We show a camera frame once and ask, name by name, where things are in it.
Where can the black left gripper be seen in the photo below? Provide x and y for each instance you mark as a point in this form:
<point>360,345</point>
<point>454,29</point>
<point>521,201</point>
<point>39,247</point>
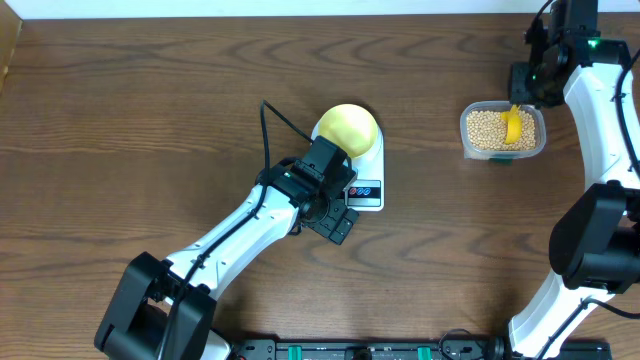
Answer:
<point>339,213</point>

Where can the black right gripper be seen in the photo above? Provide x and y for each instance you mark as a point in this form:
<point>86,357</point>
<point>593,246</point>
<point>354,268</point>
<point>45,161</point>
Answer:
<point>518,94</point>

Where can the yellow measuring scoop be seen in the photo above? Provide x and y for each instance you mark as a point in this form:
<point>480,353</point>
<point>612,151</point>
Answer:
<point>514,125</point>

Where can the yellow plastic bowl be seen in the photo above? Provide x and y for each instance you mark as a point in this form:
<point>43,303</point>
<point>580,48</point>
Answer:
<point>351,127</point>

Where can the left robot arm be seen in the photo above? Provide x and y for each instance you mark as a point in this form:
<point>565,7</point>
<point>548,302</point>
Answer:
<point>164,309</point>

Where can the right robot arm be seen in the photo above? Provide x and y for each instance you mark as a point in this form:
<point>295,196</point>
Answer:
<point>594,247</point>

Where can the white digital kitchen scale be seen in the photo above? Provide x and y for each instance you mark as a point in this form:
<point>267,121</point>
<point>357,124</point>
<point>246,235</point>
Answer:
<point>366,193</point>

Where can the clear plastic container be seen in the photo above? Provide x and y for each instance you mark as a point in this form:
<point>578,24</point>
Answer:
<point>471,152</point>

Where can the pile of soybeans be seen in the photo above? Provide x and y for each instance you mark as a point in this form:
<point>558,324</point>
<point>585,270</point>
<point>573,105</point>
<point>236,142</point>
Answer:
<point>487,131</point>

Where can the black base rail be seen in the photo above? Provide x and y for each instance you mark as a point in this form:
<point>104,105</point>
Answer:
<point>456,348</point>

